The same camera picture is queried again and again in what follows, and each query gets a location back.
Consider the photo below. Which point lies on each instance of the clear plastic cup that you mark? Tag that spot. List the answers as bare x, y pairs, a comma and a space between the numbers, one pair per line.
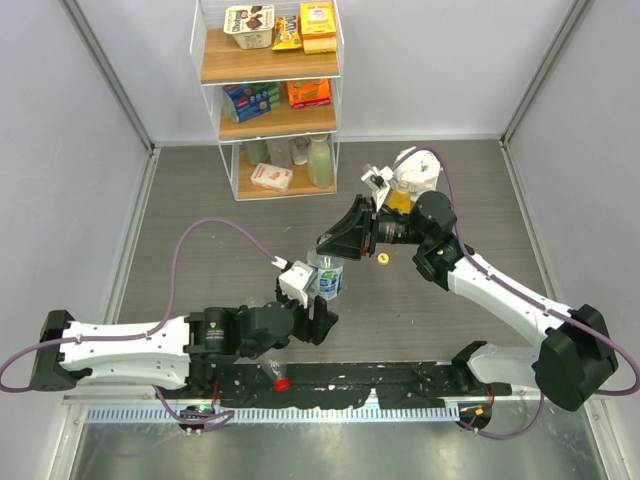
280, 152

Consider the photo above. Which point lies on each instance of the gold bottle cap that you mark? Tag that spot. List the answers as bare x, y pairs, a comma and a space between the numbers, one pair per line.
383, 259

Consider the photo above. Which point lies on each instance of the crumpled white paper bag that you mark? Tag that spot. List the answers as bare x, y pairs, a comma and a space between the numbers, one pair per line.
418, 169

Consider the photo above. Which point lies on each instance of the yellow snack packet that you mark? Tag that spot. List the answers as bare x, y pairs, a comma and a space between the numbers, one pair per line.
287, 34

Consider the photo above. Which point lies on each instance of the white slotted cable duct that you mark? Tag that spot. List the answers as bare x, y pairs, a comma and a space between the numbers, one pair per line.
369, 412

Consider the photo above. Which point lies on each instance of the orange cracker box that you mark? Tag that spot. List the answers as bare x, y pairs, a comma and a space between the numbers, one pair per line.
308, 93

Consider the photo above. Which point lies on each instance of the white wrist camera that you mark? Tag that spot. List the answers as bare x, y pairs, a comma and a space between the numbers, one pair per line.
379, 181
294, 279

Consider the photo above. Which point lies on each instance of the white wire shelf rack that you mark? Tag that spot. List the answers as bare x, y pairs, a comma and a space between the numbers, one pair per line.
271, 74

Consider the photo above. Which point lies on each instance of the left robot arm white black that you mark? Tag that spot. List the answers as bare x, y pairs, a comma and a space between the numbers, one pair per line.
182, 353

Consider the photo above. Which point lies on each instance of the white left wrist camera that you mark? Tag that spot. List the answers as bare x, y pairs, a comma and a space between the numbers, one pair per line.
294, 279

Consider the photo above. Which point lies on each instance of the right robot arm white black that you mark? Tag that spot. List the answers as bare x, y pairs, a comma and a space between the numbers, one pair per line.
569, 356

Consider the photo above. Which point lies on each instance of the yellow honey pomelo bottle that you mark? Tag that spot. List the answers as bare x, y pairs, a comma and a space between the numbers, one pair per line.
400, 198

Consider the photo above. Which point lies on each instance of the small white cup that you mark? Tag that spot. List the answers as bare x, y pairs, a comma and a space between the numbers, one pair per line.
299, 148

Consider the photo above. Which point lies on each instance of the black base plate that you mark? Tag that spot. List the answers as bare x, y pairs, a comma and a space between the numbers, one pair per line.
339, 385

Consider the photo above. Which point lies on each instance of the frosted green jar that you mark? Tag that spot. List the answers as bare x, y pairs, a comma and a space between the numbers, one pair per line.
256, 151

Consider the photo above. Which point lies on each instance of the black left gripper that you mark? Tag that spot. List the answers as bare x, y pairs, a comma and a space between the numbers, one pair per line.
311, 330

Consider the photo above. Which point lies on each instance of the clear bottle blue white label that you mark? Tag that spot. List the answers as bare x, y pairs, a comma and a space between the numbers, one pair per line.
329, 272

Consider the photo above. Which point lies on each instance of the yellow orange box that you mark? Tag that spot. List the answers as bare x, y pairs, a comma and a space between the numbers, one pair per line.
318, 27

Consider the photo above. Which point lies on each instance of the white yogurt tub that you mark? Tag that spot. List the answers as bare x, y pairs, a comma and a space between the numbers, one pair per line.
250, 26

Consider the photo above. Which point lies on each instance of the pale green bottle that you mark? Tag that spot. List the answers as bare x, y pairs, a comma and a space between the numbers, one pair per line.
320, 162

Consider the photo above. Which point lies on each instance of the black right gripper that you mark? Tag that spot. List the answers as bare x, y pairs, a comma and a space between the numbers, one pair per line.
345, 239

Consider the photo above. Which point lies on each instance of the clear bottle red label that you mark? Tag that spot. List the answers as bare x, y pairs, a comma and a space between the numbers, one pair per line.
274, 365

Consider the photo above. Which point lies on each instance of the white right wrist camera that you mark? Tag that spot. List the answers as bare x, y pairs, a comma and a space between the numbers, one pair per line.
379, 181

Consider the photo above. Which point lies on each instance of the white pink soap box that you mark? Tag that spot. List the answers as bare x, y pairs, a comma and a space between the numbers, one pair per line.
272, 177

